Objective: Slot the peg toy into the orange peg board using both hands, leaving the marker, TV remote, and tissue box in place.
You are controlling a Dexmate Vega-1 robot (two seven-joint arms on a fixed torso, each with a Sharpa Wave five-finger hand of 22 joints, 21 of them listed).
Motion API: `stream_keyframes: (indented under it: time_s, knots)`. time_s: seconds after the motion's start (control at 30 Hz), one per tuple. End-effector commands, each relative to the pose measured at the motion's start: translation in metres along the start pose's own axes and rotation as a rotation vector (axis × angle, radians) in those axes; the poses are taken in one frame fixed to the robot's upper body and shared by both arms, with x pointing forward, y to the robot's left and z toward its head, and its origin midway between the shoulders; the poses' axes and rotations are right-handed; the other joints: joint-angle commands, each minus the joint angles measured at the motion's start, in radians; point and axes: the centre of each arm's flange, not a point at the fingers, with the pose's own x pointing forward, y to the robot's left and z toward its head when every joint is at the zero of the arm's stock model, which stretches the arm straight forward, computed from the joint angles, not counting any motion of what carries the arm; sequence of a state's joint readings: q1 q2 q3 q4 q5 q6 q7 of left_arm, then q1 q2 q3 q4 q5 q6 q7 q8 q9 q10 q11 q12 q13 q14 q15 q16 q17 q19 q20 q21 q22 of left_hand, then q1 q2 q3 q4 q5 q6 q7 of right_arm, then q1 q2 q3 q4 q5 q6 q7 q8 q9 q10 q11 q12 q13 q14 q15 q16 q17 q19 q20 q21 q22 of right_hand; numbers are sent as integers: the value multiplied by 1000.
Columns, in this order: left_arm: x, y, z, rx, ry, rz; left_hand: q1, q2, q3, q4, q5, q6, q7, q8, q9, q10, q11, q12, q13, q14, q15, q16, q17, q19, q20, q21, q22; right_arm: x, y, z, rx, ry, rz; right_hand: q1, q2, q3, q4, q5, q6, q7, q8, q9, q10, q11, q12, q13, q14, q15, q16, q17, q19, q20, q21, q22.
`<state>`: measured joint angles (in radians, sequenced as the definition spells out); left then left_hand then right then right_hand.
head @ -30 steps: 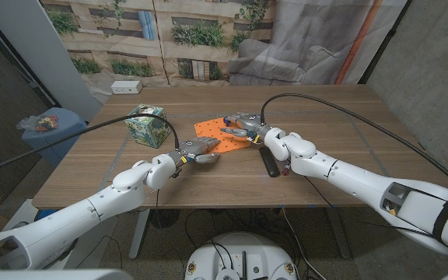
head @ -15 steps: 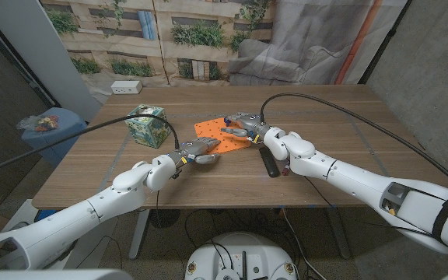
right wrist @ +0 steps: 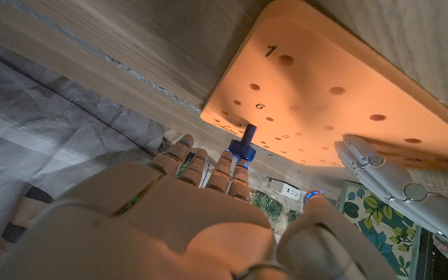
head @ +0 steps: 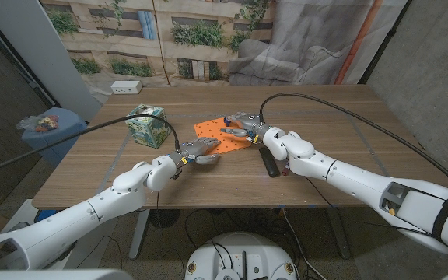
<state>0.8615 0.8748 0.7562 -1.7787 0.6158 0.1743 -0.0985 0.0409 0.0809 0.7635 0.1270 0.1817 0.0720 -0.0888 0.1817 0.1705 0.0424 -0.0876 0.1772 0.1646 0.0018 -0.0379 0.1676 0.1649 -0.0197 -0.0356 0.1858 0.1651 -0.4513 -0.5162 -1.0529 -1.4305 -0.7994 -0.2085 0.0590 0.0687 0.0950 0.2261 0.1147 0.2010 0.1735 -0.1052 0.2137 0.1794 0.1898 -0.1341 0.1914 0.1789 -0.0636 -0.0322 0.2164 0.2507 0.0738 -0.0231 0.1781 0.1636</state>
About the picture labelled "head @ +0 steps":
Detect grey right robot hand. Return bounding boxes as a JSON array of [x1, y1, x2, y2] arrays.
[[219, 111, 274, 145]]

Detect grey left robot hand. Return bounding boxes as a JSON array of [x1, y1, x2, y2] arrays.
[[167, 136, 223, 172]]

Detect orange peg board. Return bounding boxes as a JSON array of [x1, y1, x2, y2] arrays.
[[194, 117, 253, 155]]

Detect black TV remote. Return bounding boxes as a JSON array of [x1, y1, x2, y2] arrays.
[[258, 145, 281, 178]]

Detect floral tissue box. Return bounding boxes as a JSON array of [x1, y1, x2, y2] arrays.
[[124, 103, 172, 149]]

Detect round black floor fan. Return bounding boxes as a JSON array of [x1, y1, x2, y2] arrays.
[[149, 208, 181, 229]]

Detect white power strip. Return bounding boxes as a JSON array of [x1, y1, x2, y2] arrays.
[[110, 79, 143, 95]]

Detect printed fabric backdrop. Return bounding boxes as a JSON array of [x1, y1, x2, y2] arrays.
[[39, 0, 408, 104]]

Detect grey table leg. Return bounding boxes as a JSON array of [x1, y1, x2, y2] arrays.
[[324, 205, 352, 260], [128, 208, 151, 261]]

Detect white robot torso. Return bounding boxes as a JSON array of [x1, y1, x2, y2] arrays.
[[184, 231, 298, 280]]

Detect blue round stool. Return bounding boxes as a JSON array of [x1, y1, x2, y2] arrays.
[[20, 107, 88, 168]]

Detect black backdrop stand pole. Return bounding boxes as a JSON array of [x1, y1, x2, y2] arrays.
[[358, 0, 414, 85]]

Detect plastic bag colourful toys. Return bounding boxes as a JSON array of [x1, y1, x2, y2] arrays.
[[16, 114, 60, 132]]

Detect white robot head rim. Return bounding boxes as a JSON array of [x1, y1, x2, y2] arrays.
[[0, 268, 134, 280]]

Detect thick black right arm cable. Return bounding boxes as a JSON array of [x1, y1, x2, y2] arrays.
[[258, 92, 448, 201]]

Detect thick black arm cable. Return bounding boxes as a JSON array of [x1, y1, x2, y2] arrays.
[[258, 92, 448, 201], [0, 114, 181, 180]]

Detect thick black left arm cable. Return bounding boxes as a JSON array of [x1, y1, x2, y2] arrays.
[[0, 114, 181, 180]]

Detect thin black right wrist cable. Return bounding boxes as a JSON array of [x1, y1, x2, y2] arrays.
[[303, 175, 448, 271]]

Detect white floor cable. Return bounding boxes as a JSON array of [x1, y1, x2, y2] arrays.
[[281, 208, 318, 280]]

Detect white wall panel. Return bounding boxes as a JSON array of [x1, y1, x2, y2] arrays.
[[0, 0, 103, 121]]

